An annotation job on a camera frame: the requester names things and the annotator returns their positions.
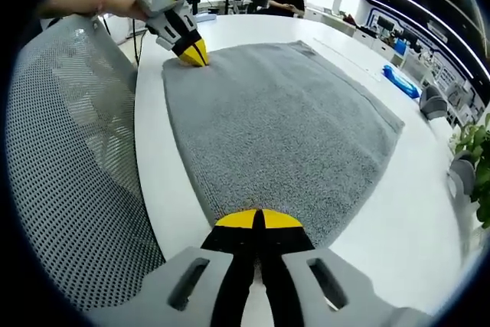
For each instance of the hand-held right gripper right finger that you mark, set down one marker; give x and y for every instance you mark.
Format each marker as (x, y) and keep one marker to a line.
(363, 311)

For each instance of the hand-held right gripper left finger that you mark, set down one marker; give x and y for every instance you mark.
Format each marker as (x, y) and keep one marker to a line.
(153, 296)

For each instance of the grey towel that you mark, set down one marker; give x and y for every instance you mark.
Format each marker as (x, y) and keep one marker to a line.
(275, 131)

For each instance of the person's left hand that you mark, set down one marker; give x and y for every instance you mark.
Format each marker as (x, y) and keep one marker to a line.
(122, 5)

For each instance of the light blue box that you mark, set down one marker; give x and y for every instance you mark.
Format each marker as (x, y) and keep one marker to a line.
(206, 17)

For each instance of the grey mesh office chair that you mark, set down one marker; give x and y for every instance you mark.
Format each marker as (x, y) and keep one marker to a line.
(76, 170)

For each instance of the clear plastic ruler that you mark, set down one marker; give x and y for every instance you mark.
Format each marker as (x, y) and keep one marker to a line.
(346, 58)

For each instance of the green potted plant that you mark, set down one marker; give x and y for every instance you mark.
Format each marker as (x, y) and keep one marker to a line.
(480, 174)

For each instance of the white low cabinet row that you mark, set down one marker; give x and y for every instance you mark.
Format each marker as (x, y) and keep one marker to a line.
(383, 49)

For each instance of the blue storage bin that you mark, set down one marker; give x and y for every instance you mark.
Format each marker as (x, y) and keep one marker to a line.
(400, 47)

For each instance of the blue wipes packet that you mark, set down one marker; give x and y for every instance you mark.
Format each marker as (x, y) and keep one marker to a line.
(402, 82)

